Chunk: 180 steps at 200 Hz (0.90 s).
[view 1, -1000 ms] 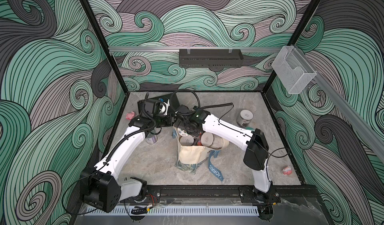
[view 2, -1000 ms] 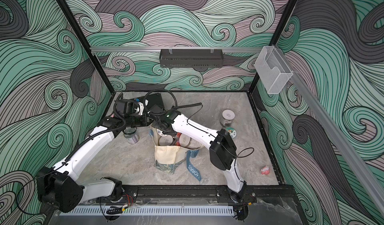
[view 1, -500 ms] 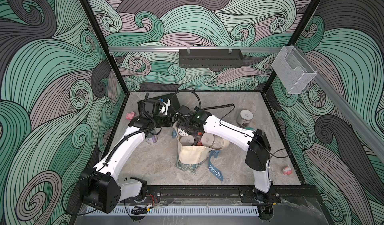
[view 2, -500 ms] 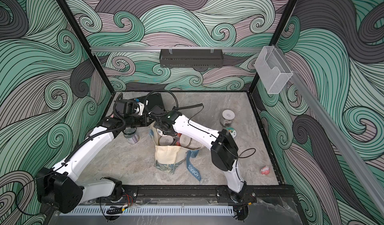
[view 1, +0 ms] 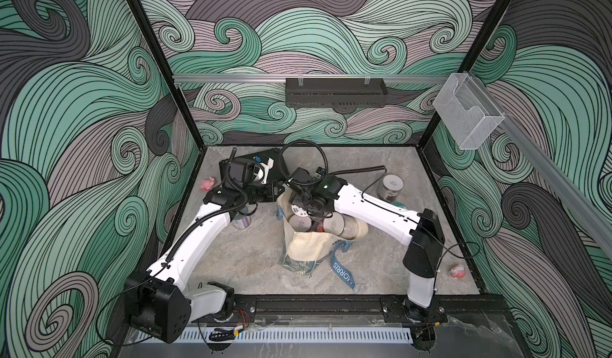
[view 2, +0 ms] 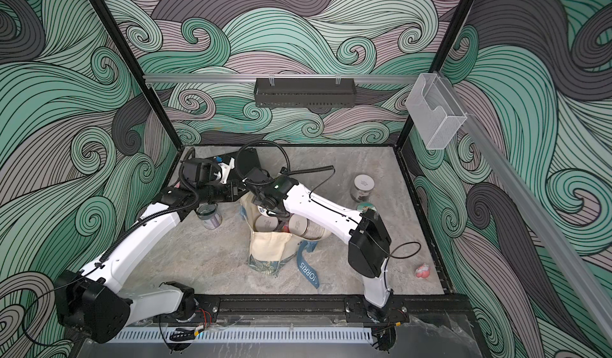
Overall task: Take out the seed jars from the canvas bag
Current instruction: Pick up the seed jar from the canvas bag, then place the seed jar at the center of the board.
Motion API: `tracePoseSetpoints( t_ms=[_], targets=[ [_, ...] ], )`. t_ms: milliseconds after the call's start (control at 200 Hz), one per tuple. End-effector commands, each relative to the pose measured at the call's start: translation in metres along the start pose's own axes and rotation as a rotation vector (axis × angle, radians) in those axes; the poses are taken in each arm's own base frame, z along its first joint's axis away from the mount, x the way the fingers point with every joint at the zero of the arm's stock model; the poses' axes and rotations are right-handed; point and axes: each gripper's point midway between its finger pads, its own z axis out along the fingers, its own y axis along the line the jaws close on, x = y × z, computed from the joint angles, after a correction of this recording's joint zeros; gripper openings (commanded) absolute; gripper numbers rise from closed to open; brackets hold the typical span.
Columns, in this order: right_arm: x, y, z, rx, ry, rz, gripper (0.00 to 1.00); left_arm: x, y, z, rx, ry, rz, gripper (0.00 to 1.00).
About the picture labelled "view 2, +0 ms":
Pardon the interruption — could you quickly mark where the clear jar cartoon leaf lid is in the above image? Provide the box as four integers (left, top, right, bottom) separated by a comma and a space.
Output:
356, 202, 377, 214

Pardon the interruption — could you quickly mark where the black ribbed hard case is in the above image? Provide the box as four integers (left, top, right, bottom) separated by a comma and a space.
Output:
212, 148, 261, 179

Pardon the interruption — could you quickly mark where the black wall shelf tray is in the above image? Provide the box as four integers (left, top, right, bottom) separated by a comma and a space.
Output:
253, 77, 357, 109

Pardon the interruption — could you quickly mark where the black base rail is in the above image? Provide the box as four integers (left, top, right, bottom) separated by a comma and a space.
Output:
187, 294, 476, 327

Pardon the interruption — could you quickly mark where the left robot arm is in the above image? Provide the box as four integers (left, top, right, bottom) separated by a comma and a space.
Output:
32, 149, 246, 343

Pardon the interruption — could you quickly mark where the purple yellow label seed can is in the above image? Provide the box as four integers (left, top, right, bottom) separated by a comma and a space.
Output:
195, 204, 222, 230

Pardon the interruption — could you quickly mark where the white mesh wall basket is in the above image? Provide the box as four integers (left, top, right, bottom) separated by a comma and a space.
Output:
406, 73, 467, 150

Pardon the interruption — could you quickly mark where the cream canvas tote bag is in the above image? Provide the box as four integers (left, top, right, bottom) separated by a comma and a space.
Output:
239, 193, 331, 289

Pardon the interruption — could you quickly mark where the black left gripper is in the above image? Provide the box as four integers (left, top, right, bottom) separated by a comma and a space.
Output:
196, 180, 249, 206

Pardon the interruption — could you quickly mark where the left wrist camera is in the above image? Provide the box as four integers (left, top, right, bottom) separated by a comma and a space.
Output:
215, 156, 235, 184

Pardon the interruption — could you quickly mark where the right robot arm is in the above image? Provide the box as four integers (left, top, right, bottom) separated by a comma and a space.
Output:
234, 141, 417, 310

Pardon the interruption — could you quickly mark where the white slotted cable duct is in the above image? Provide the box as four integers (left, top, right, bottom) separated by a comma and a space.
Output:
110, 326, 373, 345

